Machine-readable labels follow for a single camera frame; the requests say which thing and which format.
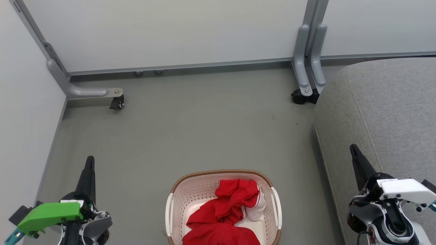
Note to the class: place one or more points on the grey fabric sofa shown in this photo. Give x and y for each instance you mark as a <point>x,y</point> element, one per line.
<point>391,112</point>

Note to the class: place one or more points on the white perforated laundry basket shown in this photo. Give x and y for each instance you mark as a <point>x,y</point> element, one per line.
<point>201,194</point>

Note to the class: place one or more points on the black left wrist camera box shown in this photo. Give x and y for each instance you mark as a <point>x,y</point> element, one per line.
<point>20,214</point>

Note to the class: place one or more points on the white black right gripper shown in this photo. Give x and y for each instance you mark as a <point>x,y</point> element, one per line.
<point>405,189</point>

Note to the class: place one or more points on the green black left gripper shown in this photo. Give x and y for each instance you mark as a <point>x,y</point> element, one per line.
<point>51,214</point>

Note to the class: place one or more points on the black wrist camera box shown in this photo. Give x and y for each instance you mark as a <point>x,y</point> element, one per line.
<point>20,214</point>
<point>430,186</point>

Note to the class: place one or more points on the red garment with white sleeve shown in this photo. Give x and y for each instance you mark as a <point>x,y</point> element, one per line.
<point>235,197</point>

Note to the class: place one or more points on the grey curved partition leg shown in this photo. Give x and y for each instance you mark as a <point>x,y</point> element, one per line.
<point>81,92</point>
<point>318,58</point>
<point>301,61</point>

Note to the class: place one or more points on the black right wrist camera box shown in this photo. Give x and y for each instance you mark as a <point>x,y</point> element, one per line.
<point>430,186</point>

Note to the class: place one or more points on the plain red garment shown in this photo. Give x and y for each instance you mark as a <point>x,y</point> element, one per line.
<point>218,237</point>

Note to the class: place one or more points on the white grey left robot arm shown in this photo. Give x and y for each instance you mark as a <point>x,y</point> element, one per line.
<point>97,226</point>

